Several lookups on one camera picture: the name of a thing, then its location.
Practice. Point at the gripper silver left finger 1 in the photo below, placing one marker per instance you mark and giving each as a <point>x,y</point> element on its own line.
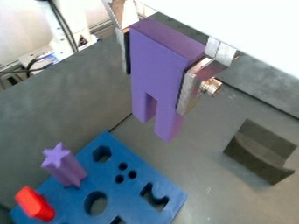
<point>123,14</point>

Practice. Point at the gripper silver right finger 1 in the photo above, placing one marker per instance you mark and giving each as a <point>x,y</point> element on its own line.
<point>199,79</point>

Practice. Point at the purple double-square block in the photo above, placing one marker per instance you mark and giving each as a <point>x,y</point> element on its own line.
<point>162,53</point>

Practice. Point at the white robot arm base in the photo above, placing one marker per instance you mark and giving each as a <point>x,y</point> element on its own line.
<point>69,31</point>

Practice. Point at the blue shape-sorter board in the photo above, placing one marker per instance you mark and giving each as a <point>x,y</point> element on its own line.
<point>123,192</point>

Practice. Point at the purple star peg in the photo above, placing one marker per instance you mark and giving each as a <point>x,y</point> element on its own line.
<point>63,166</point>

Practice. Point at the red hexagon peg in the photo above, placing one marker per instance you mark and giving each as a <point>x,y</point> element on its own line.
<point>35,204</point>

